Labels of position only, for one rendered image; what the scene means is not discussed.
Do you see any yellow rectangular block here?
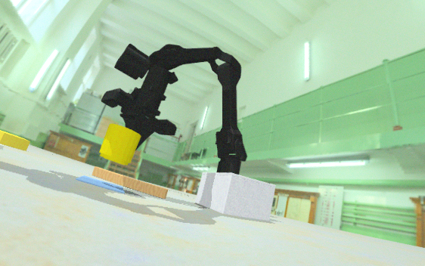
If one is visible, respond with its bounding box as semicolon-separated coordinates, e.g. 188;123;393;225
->
0;130;30;150

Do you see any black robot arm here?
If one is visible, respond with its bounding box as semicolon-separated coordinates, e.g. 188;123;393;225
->
114;44;247;175

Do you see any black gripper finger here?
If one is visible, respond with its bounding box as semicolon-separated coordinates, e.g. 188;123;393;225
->
135;123;160;150
120;113;144;133

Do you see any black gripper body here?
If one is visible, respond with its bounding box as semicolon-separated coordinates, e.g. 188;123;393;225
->
101;82;176;135

